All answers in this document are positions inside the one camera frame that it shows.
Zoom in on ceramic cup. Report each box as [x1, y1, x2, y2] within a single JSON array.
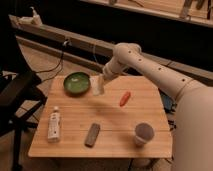
[[134, 123, 154, 147]]

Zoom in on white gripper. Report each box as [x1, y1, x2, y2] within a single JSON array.
[[103, 64, 117, 81]]

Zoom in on green bowl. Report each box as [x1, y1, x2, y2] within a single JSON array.
[[63, 72, 90, 95]]

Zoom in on wooden table board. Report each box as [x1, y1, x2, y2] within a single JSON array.
[[28, 76, 172, 158]]

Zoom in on black chair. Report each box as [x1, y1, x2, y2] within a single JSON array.
[[0, 71, 47, 171]]

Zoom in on orange carrot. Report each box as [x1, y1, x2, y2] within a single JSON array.
[[119, 91, 131, 107]]

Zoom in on black floor cables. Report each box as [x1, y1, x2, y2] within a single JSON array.
[[160, 90, 178, 132]]

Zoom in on white spray bottle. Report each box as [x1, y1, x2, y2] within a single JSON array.
[[18, 6, 43, 26]]

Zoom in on black hanging cable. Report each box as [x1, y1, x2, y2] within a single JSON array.
[[34, 39, 72, 83]]

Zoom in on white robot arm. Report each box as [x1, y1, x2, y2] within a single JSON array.
[[103, 43, 213, 171]]

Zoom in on brown rectangular bar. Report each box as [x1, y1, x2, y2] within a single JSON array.
[[84, 123, 100, 147]]

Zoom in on white tube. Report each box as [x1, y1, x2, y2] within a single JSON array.
[[47, 106, 60, 142]]

